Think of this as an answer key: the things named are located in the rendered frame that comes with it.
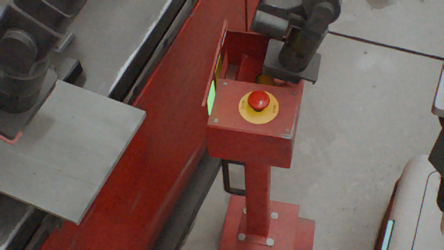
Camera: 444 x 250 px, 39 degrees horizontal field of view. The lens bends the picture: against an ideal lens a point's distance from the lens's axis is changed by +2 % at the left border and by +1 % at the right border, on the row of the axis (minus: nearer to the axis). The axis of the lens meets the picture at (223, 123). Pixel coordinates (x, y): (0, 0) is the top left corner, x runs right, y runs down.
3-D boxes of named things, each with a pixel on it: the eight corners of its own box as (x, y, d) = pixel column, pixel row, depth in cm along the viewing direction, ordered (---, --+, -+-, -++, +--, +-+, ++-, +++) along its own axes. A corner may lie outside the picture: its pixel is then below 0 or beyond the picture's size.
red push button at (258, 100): (268, 119, 111) (268, 108, 108) (245, 116, 112) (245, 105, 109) (271, 101, 113) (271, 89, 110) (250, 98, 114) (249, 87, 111)
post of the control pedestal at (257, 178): (266, 237, 169) (268, 133, 123) (246, 234, 169) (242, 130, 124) (269, 219, 171) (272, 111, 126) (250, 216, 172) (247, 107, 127)
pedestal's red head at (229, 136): (290, 169, 119) (294, 119, 103) (208, 157, 121) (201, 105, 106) (304, 86, 129) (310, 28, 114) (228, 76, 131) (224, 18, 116)
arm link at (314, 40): (327, 39, 103) (333, 14, 106) (288, 26, 103) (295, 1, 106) (313, 62, 109) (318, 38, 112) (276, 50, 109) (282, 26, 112)
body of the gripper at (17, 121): (-38, 114, 76) (-36, 91, 69) (12, 53, 81) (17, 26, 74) (12, 143, 77) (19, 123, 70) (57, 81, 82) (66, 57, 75)
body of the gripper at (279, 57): (267, 43, 117) (278, 19, 111) (318, 59, 118) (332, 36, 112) (261, 71, 114) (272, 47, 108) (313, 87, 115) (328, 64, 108)
